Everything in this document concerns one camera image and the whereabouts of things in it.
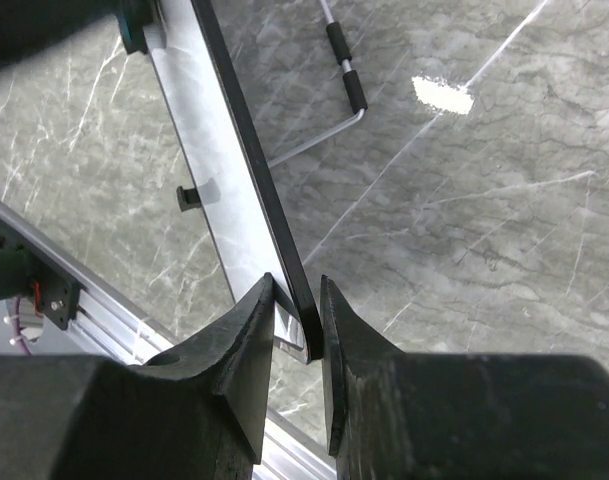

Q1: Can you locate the aluminium rail at table edge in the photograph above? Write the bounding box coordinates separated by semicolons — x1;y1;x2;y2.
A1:
0;201;336;479

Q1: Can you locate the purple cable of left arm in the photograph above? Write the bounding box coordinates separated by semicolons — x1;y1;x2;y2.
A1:
3;294;48;357

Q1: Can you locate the metal whiteboard stand with grips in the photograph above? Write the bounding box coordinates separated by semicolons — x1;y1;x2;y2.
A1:
262;1;368;168

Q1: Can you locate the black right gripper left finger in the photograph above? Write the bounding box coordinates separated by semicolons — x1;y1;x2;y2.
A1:
0;275;275;479

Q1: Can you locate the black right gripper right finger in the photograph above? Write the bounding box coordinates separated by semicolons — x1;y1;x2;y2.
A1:
320;278;609;479

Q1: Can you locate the small black-framed whiteboard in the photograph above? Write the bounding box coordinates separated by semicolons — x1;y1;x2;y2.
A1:
144;1;324;363

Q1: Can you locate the blue and black eraser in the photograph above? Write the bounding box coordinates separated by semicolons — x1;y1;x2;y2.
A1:
116;0;154;55

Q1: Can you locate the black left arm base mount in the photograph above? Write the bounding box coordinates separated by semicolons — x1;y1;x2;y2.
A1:
0;217;81;330

